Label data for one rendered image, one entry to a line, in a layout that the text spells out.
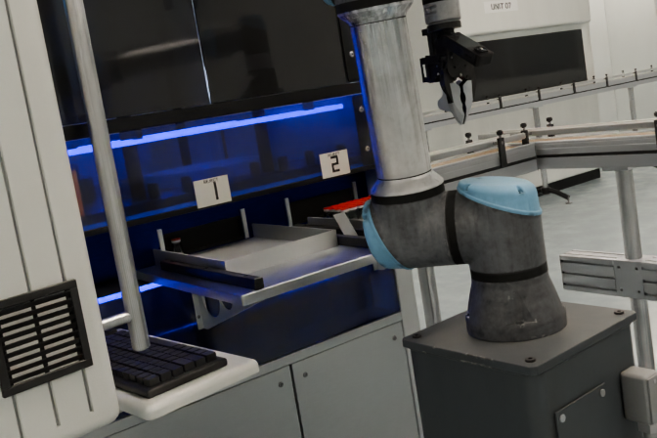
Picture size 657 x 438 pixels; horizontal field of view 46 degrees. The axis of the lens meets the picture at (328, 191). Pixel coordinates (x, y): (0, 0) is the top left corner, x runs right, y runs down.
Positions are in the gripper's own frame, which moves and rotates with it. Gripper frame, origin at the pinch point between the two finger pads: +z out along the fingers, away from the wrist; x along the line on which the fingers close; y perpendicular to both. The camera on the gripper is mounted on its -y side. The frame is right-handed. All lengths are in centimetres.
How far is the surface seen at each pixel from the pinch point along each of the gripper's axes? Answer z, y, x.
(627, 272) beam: 58, 26, -84
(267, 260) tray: 20, 12, 45
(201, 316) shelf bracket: 34, 37, 50
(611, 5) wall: -70, 507, -784
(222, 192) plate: 8, 38, 39
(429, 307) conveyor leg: 57, 55, -29
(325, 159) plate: 6.0, 38.5, 10.5
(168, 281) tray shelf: 22, 27, 59
